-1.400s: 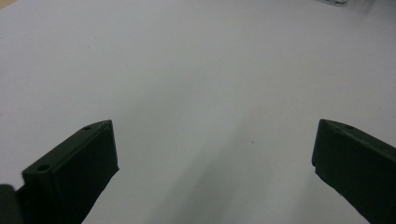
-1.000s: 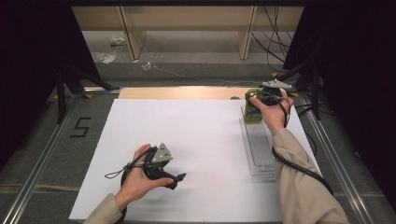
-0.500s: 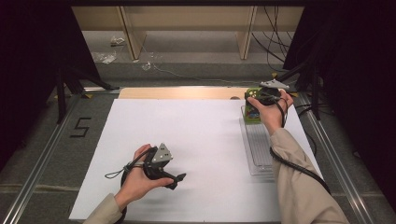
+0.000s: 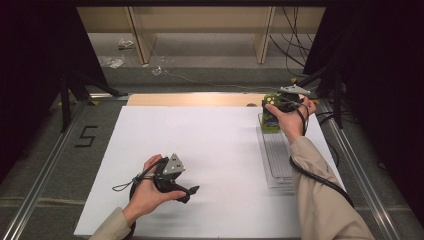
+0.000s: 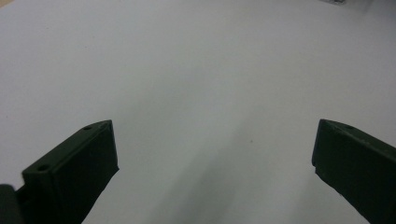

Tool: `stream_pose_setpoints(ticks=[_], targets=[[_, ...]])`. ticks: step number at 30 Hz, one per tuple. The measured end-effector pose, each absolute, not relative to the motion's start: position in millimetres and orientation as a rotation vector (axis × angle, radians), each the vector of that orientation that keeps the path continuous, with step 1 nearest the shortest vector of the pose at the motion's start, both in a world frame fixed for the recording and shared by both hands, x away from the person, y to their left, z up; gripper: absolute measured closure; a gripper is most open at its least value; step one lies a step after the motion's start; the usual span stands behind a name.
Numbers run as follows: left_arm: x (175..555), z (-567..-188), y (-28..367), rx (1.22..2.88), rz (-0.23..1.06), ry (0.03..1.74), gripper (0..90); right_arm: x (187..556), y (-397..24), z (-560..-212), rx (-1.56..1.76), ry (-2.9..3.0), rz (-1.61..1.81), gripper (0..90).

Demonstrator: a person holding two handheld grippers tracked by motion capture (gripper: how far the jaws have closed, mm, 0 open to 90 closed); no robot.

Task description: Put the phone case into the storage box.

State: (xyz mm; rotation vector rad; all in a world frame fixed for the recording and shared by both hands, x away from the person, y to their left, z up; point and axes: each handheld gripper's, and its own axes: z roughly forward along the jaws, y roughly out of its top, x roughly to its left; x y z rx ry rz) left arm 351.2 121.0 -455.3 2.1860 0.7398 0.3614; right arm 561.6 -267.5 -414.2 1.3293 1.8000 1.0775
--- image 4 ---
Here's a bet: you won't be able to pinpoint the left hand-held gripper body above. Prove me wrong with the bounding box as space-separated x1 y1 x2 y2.
154 153 191 204

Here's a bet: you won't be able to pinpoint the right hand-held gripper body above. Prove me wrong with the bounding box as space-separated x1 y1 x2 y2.
274 84 312 113

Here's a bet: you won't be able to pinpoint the green cartoon phone case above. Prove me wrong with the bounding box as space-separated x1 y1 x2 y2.
261 93 284 134

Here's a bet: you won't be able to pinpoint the clear plastic tray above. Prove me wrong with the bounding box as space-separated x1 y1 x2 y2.
255 113 297 190

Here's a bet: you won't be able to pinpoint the person's right hand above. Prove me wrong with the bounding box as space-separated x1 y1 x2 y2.
265 96 317 145

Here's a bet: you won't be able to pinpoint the person's left hand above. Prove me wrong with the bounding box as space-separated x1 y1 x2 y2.
122 153 188 228

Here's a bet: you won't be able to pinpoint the black metal stand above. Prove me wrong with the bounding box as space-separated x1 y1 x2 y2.
59 66 129 134
285 61 345 130

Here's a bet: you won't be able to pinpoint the white paper sheet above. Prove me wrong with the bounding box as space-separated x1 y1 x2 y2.
73 105 366 238

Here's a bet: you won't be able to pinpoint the black curtain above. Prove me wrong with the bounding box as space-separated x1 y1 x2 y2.
0 0 109 183
302 0 424 229

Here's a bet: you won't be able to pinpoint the beige wooden shelf unit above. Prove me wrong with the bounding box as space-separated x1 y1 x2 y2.
76 6 326 65

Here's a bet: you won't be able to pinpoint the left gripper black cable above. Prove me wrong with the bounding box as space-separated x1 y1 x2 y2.
128 157 168 240

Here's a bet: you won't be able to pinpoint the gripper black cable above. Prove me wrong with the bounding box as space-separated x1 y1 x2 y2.
289 99 356 209
128 157 168 240

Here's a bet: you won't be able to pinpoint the black floor cables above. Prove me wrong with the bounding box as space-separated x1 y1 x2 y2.
269 6 316 78

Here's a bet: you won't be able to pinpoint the left gripper grey strap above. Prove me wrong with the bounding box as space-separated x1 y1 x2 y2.
112 178 142 193

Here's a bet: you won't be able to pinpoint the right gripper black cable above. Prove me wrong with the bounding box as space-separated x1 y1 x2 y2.
289 99 356 209

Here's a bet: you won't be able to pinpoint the aluminium floor rail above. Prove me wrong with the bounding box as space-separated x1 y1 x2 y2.
319 99 403 240
0 99 88 240

